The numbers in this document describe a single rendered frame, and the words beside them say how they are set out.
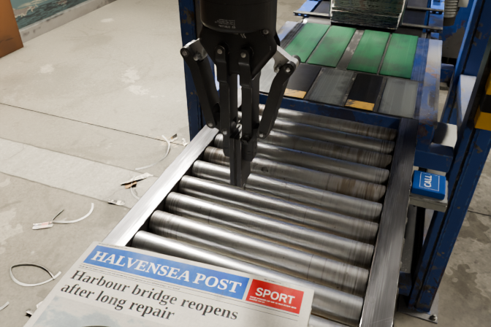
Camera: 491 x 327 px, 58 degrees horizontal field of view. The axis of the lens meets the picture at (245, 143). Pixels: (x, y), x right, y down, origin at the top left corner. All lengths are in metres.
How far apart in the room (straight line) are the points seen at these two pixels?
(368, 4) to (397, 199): 1.14
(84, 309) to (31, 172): 2.11
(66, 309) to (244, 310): 0.19
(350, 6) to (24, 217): 1.75
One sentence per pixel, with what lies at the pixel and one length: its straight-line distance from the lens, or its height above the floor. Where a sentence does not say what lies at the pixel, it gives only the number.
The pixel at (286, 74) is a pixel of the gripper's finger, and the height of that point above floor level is 1.25.
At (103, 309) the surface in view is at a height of 1.03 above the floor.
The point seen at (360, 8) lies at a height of 0.87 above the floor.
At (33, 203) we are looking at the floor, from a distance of 2.40.
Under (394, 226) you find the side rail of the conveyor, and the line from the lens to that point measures 0.96.
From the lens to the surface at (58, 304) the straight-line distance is 0.55.
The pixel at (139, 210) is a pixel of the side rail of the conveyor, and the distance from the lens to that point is 0.98.
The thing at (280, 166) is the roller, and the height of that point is 0.80.
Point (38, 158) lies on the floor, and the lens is 2.72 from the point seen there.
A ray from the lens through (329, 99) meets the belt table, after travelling 1.38.
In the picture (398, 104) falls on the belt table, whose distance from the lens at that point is 1.40.
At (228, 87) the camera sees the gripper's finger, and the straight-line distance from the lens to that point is 0.48.
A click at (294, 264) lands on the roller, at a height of 0.79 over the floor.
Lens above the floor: 1.44
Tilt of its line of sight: 34 degrees down
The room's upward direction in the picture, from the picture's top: straight up
